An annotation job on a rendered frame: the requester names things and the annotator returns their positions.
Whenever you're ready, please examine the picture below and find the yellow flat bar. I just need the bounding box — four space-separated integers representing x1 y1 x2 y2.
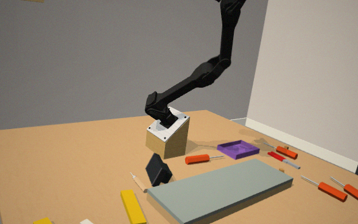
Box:
120 190 147 224
33 217 52 224

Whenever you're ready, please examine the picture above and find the purple open-top tray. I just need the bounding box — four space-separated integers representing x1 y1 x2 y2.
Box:
217 140 260 159

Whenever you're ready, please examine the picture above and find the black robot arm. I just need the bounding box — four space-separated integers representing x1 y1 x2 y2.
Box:
145 0 246 129

